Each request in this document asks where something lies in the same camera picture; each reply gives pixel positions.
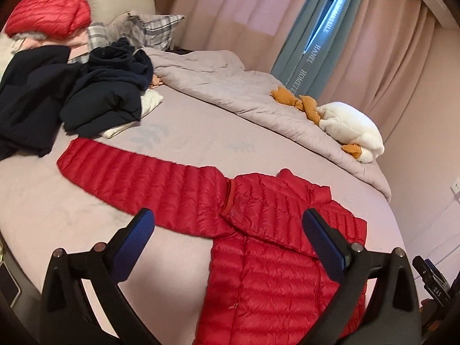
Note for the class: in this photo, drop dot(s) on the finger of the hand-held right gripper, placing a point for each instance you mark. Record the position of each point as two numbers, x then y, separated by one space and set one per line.
427 273

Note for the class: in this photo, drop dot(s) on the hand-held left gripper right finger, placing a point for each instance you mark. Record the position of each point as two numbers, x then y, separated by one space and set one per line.
323 240

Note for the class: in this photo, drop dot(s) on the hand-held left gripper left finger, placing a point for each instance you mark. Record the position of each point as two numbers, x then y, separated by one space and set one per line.
134 239

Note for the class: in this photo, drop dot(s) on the red down jacket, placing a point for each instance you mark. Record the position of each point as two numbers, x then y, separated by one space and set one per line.
266 258
50 12

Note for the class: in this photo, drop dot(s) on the pink folded clothes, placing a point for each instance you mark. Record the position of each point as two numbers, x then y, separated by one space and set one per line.
77 48

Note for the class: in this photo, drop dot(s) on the bed with pink sheet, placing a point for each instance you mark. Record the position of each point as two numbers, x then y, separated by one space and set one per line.
107 230

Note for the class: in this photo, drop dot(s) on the white goose plush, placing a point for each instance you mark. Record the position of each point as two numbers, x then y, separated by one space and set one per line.
354 125

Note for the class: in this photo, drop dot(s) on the dark device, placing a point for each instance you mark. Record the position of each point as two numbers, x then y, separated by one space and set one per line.
9 284

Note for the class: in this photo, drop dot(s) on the white cloth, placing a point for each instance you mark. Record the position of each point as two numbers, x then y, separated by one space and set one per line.
151 102

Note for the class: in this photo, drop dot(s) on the navy puffer jacket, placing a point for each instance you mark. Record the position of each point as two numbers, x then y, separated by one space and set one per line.
104 100

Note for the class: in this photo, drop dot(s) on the small peach cloth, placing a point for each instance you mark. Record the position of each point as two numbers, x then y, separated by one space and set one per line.
157 82

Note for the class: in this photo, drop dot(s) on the grey quilt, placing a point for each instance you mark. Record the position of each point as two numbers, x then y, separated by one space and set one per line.
237 90

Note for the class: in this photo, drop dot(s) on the navy hoodie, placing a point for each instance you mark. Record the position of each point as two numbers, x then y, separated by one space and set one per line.
120 61

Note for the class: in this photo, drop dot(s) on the dark navy coat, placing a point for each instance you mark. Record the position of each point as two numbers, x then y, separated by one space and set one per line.
28 90

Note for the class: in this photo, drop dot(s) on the pink curtain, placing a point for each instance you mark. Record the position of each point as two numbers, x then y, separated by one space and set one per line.
402 64

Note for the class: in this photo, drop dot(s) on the blue curtain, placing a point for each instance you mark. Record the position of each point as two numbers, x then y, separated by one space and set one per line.
323 32

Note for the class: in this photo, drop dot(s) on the plaid pillow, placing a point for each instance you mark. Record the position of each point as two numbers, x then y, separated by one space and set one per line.
154 27

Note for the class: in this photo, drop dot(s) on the beige pillow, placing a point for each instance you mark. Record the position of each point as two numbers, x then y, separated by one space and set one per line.
115 5

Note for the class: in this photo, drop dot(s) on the folded red down jacket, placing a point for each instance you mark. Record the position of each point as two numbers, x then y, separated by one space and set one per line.
50 12

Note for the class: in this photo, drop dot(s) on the wall socket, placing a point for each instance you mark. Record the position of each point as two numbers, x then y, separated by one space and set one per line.
455 190

